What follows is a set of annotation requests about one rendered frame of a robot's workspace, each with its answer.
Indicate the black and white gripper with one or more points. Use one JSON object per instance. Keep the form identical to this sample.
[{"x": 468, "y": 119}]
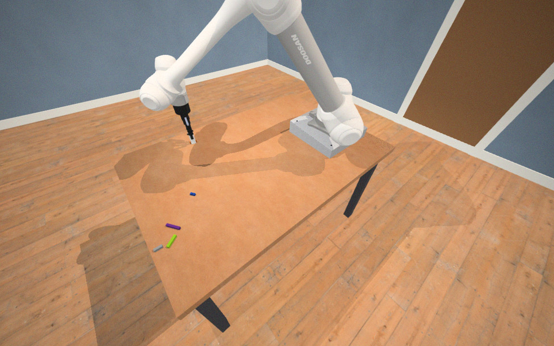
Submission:
[{"x": 183, "y": 112}]

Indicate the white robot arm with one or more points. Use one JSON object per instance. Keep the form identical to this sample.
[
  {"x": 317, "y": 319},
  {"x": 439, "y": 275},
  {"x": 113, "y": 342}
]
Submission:
[{"x": 336, "y": 113}]

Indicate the lime green rod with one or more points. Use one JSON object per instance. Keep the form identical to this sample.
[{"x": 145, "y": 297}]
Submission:
[{"x": 171, "y": 241}]

